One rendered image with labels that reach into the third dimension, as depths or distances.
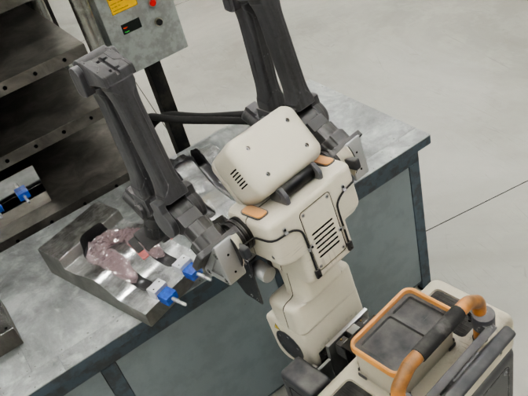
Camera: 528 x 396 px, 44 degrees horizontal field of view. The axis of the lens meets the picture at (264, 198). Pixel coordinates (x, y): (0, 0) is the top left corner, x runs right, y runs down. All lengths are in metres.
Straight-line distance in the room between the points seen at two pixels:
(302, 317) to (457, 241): 1.51
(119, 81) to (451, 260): 1.99
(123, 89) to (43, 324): 0.96
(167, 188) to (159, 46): 1.29
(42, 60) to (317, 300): 1.36
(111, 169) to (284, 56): 1.24
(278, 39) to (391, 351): 0.78
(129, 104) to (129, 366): 0.98
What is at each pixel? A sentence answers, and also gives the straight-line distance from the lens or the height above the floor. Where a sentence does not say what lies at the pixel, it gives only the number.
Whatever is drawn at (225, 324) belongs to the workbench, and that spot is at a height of 0.53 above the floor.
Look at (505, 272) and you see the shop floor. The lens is 2.98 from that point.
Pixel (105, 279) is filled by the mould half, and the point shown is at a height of 0.89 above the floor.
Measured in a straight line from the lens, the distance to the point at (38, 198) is 2.66.
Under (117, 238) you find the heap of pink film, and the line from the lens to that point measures 2.14.
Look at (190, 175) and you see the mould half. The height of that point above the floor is 0.92.
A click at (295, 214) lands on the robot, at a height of 1.22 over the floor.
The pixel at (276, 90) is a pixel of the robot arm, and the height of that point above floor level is 1.30.
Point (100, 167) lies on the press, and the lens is 2.74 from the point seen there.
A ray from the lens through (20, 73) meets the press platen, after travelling 2.48.
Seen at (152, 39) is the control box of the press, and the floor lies 1.17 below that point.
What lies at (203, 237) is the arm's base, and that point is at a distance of 1.47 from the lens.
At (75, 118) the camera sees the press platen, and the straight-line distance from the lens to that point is 2.60.
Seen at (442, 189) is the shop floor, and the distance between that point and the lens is 3.40.
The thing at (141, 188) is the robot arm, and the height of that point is 1.28.
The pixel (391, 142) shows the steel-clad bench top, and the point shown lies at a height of 0.80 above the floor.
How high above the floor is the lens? 2.15
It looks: 37 degrees down
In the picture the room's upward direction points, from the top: 16 degrees counter-clockwise
